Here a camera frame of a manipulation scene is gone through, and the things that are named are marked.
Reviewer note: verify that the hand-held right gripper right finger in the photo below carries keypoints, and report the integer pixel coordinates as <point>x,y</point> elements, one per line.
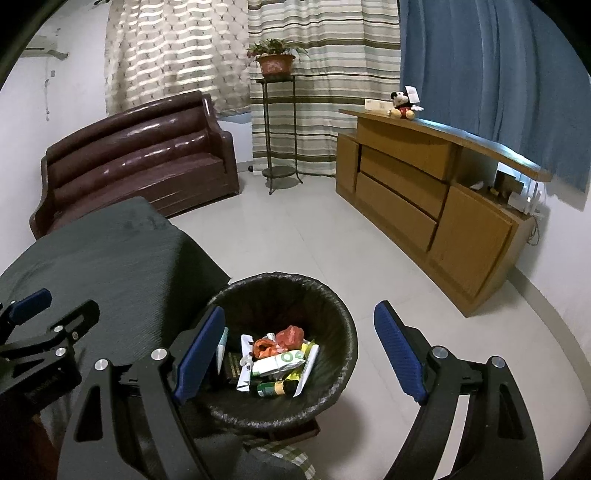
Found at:
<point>399,355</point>

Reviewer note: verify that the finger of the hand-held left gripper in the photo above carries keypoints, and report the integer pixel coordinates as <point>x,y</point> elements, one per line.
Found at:
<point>32,301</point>
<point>83,311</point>

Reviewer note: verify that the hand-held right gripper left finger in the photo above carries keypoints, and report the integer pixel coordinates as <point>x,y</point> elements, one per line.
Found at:
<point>201,355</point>

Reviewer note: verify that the white green tube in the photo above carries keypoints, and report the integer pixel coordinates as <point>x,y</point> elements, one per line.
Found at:
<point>223,346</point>

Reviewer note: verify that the dark brown cigarette box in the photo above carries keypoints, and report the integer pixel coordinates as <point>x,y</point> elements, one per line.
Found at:
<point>231,365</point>

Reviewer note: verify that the white blue snack wrapper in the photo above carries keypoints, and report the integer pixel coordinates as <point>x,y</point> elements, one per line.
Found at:
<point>244,369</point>

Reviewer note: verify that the trash bin with black bag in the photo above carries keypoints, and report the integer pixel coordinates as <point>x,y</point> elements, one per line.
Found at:
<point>332,323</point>

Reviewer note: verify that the green white wrapper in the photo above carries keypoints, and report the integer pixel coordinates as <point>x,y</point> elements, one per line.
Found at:
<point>279,363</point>

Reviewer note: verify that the small green bottle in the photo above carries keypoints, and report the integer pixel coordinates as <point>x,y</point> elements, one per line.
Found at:
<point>272,389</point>

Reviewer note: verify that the yellow wrapper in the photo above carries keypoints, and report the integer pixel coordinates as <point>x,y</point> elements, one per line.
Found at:
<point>308,346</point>

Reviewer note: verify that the large red-orange plastic bag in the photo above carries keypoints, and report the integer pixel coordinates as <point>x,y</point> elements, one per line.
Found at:
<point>291,336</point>

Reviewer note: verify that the long white blue tube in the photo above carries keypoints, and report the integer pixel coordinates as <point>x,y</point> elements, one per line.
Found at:
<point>307,369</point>

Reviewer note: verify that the person's left forearm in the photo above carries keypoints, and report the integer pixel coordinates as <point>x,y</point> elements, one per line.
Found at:
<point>23,447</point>

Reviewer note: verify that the table with black cloth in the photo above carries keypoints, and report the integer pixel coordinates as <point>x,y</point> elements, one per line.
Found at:
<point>115,258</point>

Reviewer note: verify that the checkered cloth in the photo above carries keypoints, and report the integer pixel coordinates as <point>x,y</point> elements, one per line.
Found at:
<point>291,459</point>

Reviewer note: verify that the brown leather sofa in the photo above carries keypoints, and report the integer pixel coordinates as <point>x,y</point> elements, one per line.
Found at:
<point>138,161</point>

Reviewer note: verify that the wooden cabinet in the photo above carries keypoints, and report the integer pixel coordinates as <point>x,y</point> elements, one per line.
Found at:
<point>401,184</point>

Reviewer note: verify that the black metal plant stand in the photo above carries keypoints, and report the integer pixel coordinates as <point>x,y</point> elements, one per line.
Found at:
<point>280,173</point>

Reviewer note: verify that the small dark box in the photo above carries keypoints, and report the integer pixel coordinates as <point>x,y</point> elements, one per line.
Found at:
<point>505,184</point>

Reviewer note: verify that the white router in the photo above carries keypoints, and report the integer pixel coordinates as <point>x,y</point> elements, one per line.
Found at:
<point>531,199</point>

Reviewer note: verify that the mouse plush toy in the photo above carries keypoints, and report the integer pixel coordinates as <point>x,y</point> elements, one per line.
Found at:
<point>404,110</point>

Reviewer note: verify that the white tissue box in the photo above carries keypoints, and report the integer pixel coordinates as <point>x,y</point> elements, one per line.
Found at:
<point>376,105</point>

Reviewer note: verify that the white air conditioner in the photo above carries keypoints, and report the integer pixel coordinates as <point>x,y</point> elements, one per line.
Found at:
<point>39,48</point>

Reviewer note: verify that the beige patterned curtain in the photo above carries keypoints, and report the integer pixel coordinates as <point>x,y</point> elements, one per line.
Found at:
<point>175,50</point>

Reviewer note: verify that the blue curtain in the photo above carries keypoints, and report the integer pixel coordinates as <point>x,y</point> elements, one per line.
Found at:
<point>485,69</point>

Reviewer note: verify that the potted plant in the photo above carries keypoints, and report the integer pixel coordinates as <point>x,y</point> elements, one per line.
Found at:
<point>275,64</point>

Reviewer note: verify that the striped curtain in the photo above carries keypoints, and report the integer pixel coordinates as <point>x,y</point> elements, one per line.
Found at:
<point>332,60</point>

